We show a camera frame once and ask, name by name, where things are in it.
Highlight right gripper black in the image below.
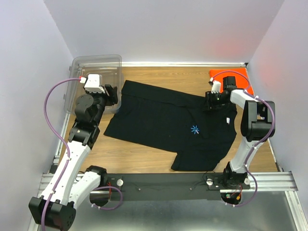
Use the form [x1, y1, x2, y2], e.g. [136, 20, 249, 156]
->
[200, 91, 228, 111]

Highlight black t-shirt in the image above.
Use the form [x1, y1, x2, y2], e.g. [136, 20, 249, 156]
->
[104, 80, 237, 171]

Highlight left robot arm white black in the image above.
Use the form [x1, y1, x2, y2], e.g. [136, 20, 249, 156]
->
[28, 84, 123, 231]

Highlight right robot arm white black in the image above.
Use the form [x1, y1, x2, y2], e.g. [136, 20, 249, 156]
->
[205, 76, 275, 189]

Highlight clear plastic bin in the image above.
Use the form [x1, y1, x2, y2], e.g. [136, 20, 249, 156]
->
[64, 54, 124, 114]

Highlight folded orange t-shirt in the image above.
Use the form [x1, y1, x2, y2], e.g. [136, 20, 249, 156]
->
[209, 68, 254, 95]

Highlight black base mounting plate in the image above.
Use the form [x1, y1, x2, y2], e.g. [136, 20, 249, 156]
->
[90, 172, 250, 205]

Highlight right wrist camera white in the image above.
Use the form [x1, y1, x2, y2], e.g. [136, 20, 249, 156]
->
[209, 78, 221, 94]

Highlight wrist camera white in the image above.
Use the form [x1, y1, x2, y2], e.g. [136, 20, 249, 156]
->
[209, 78, 221, 94]
[79, 74, 106, 93]

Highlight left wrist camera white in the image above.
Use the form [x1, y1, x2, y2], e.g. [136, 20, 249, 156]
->
[79, 74, 106, 93]

